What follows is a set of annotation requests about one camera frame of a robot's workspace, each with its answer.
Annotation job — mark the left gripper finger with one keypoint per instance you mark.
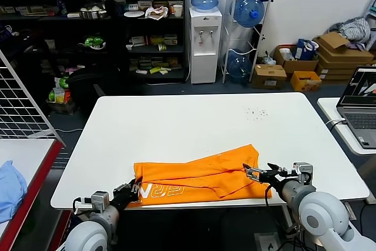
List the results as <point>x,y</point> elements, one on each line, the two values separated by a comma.
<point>138,196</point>
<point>137,183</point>

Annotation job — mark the lime green box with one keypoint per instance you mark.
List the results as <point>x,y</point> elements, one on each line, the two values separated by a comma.
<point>155,70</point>

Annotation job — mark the grey power strip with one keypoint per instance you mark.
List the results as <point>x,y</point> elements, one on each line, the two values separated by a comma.
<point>352,212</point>

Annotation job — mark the metal bowl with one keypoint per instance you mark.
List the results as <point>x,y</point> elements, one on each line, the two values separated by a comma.
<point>92,13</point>

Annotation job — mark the white water dispenser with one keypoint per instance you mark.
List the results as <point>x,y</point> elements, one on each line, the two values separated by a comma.
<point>204,48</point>

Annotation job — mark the white floor sheet with symbol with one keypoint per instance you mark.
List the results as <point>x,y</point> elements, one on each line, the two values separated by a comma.
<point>265,242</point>

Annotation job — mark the clear plastic bag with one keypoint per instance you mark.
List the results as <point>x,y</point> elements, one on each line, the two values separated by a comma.
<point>268,60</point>

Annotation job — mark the white side table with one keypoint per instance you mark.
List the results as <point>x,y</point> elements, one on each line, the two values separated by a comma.
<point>329,107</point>

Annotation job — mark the red-edged white table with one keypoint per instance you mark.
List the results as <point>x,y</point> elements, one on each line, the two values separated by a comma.
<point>38,180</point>

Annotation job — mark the closed brown cardboard box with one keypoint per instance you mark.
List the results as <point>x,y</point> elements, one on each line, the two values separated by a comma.
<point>268,77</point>

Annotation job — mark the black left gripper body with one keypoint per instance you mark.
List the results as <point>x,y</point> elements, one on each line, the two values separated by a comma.
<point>123,195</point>

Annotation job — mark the blue paper bag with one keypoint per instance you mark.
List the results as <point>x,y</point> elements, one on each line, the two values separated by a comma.
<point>304,49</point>

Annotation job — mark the grey laptop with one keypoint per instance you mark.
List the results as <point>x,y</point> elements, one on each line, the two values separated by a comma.
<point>359,118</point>

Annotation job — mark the large open cardboard box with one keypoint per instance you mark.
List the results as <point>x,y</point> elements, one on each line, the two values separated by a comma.
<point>340,48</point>

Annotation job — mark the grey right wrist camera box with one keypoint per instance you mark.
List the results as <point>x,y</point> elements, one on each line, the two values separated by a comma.
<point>302,171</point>

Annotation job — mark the orange cardboard box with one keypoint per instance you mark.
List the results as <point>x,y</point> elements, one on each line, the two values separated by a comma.
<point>305,83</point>

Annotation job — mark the black office chair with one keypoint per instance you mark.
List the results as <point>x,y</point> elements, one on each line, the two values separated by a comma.
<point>88,86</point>

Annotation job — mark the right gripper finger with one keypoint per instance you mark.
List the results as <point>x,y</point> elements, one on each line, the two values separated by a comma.
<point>279,171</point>
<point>255,173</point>

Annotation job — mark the flat cardboard box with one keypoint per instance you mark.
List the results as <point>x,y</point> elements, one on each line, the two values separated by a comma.
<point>337,67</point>
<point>335,76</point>

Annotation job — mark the white metal jug rack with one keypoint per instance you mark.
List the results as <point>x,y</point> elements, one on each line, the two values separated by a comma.
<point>227,27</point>

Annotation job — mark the red and white box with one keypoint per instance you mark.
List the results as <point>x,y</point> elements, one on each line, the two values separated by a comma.
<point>138,41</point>

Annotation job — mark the white paper cup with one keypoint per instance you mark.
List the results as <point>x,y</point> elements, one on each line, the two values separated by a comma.
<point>177,10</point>

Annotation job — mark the basket of groceries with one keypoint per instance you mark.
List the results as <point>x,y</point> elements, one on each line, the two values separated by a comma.
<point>60,98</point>

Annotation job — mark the grey clothes pile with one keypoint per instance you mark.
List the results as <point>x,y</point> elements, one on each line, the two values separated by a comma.
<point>355,29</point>

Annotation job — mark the open box with white contents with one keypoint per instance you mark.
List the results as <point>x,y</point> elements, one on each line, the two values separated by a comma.
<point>299,66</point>

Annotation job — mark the black shelving unit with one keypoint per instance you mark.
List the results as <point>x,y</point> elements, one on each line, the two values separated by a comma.
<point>97,27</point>

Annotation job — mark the white plate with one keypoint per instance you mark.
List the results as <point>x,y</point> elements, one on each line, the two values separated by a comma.
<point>134,14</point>

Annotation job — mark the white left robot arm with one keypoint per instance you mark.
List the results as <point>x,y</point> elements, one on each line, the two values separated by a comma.
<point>88,233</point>

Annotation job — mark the orange t-shirt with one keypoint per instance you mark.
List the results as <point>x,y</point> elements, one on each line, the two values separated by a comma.
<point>191,177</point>

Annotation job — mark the white green box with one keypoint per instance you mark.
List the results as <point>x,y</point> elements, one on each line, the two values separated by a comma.
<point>171,40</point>

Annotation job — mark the yellow green box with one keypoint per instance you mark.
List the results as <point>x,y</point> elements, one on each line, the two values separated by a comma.
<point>156,40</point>

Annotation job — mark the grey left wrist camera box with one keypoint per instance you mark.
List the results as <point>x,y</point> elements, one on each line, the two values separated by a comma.
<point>100,199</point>

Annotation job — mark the light blue cloth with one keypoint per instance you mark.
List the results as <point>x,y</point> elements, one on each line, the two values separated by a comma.
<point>10,192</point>

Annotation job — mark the blue spray bottle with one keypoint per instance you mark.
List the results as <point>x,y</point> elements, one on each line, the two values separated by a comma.
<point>62,8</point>

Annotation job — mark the green toy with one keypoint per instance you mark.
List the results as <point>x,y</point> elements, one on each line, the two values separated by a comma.
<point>94,41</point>

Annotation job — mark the white plastic bag with food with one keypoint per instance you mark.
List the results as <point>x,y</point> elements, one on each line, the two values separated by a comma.
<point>157,13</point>

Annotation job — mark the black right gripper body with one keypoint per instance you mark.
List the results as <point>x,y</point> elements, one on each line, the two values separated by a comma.
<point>274,181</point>

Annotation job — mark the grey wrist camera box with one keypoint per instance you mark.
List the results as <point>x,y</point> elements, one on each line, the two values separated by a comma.
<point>100,199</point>
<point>302,171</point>

